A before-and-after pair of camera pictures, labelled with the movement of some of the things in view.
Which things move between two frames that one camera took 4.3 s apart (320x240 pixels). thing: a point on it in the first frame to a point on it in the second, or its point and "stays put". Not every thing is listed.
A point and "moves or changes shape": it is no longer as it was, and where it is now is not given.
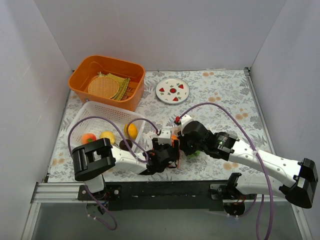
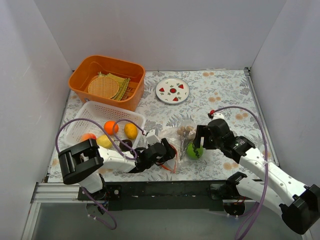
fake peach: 88,137 stays put
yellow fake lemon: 132,131 stays put
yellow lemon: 109,134 moves or changes shape
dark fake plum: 123,146 stays put
